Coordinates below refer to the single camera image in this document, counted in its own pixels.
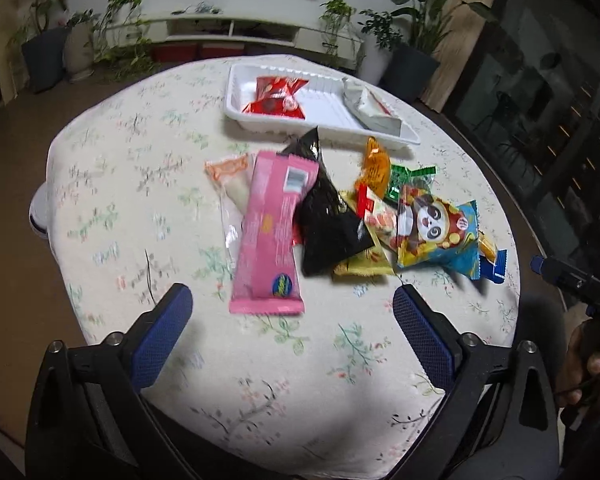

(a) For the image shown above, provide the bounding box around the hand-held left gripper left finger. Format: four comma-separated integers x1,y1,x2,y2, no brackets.
25,283,196,480

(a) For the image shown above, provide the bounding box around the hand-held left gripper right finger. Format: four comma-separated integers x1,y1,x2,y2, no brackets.
392,284,563,480

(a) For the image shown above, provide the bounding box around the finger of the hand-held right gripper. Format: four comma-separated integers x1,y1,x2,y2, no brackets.
530,255,598,293

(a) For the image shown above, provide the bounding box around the blue cake snack packet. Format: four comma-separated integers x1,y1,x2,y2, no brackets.
475,230,508,283

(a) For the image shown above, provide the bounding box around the yellow snack packet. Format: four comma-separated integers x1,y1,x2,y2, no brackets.
332,190,396,281

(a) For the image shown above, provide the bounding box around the panda print snack packet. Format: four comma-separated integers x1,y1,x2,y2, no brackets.
392,185,481,281

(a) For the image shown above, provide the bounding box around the red white peach snack packet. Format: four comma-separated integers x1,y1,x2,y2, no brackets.
356,184,398,248

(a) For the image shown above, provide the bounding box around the pink long snack packet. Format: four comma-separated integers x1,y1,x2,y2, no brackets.
229,151,318,316

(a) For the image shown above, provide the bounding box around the black triangular snack packet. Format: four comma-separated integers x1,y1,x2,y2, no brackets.
278,127,376,277

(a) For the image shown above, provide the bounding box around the green snack packet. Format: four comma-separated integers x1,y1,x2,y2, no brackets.
384,164,438,206

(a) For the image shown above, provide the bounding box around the clear orange-topped snack packet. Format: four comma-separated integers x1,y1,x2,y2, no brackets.
204,154,255,266

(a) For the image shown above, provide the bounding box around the orange snack packet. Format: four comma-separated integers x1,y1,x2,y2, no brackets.
355,136,392,196

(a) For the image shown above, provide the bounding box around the white plastic tray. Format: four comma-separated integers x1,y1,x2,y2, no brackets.
223,63,422,148

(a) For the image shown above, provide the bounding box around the person's right hand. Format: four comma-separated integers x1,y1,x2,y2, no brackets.
555,317,600,408

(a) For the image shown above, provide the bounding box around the white rounded object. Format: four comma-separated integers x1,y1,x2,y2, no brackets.
29,187,51,241

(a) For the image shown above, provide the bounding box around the dark glass sliding door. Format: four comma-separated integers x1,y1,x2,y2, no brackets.
442,0,600,281

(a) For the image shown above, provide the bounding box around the silver white snack packet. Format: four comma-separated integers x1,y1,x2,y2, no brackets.
341,79,403,137

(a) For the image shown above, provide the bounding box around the large leafy plant grey pot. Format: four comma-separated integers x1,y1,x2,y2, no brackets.
379,0,496,103

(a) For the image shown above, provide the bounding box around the beige curtain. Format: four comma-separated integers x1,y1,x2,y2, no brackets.
421,0,506,111

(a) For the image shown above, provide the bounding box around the red storage box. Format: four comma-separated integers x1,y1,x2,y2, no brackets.
152,42,198,63
200,44,243,60

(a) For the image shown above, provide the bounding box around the bushy plant white pot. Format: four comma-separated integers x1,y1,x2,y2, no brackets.
62,0,156,83

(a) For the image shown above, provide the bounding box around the thin tree plant dark pot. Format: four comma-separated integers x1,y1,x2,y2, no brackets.
7,0,70,93

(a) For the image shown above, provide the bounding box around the small-leaf plant white pot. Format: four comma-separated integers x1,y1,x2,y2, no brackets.
359,7,405,53

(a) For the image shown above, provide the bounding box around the white television console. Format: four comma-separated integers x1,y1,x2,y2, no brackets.
150,12,366,68

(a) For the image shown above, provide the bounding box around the trailing vine plant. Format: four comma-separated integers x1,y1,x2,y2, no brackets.
320,0,366,68

